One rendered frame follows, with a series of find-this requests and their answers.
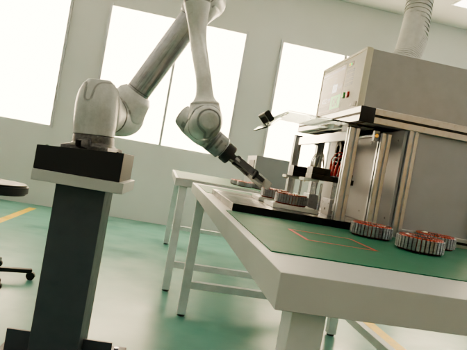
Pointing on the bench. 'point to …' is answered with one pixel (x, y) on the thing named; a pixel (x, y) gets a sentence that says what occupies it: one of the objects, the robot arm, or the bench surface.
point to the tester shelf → (390, 123)
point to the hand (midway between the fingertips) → (263, 184)
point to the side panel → (433, 187)
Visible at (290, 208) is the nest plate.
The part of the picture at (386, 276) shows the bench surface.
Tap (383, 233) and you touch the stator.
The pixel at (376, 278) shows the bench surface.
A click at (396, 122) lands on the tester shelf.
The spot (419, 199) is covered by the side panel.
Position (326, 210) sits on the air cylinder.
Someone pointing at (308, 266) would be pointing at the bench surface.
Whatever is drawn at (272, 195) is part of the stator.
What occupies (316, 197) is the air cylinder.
